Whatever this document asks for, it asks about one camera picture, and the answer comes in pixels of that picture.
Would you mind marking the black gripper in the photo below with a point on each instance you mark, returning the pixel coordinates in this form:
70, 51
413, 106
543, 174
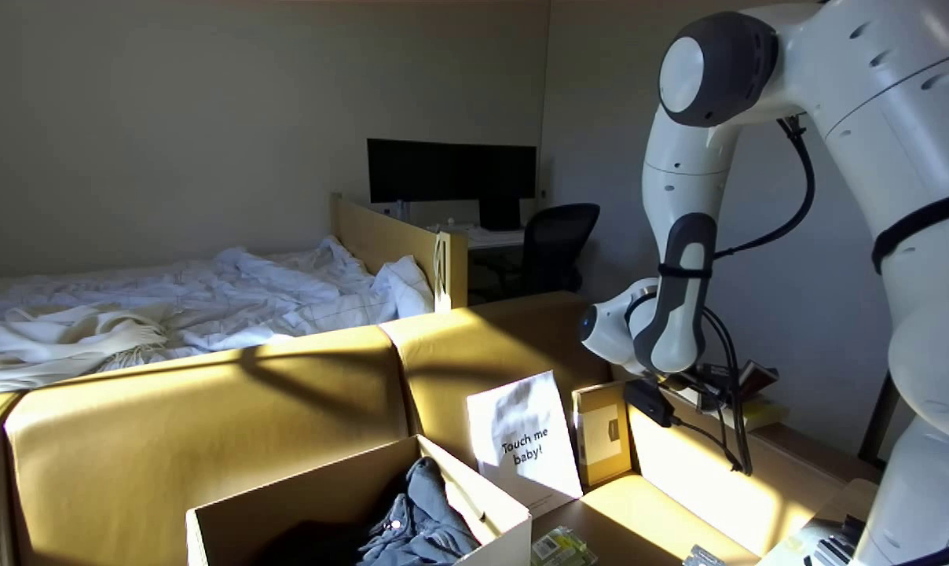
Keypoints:
714, 383

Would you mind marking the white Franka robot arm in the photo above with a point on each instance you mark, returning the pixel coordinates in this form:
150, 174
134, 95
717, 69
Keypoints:
892, 157

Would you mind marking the small labelled cardboard box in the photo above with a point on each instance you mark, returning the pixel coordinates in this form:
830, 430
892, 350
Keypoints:
601, 431

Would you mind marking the black office chair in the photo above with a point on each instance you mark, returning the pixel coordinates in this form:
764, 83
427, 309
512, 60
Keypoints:
558, 239

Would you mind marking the open cardboard box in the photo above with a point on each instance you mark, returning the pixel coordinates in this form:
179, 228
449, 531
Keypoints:
494, 339
273, 504

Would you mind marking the crumpled plastic wrapper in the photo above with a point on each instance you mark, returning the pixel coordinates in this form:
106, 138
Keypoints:
702, 553

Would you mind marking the printed paper sign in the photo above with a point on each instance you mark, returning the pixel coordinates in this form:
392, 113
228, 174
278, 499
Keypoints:
522, 430

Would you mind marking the white desk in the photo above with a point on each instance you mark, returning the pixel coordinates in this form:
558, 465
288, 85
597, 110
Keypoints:
494, 236

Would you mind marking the black computer monitor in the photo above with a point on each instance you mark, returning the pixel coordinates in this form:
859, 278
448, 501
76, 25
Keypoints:
443, 174

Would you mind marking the white crumpled bedding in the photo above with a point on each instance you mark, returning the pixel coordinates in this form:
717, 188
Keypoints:
162, 315

